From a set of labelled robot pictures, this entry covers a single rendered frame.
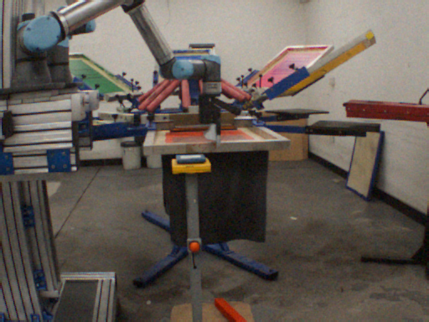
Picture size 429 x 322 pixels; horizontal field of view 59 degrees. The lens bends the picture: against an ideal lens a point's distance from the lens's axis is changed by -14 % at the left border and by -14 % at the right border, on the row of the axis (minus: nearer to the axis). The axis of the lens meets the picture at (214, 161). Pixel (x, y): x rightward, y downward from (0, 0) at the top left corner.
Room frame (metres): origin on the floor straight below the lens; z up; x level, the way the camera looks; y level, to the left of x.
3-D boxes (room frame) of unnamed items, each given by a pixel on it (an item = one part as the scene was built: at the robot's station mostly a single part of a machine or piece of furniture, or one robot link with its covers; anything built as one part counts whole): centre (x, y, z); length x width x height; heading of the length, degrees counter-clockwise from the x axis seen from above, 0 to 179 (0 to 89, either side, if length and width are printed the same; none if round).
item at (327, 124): (2.85, -0.47, 0.91); 1.34 x 0.40 x 0.08; 66
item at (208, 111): (1.69, 0.01, 1.12); 0.09 x 0.08 x 0.12; 96
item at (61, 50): (1.89, 0.73, 1.42); 0.13 x 0.12 x 0.14; 75
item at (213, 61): (1.69, 0.01, 1.28); 0.09 x 0.08 x 0.11; 126
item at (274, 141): (2.07, 0.03, 0.97); 0.79 x 0.58 x 0.04; 6
